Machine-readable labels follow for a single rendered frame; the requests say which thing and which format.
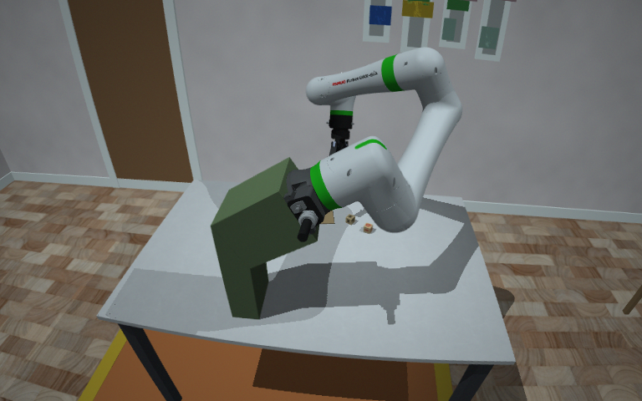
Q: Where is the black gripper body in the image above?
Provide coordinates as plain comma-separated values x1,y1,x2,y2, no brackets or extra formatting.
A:
331,129,350,150

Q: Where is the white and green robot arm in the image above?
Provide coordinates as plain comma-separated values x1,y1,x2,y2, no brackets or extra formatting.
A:
283,47,462,242

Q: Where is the tan flat mat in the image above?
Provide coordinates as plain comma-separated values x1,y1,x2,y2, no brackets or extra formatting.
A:
320,211,334,224

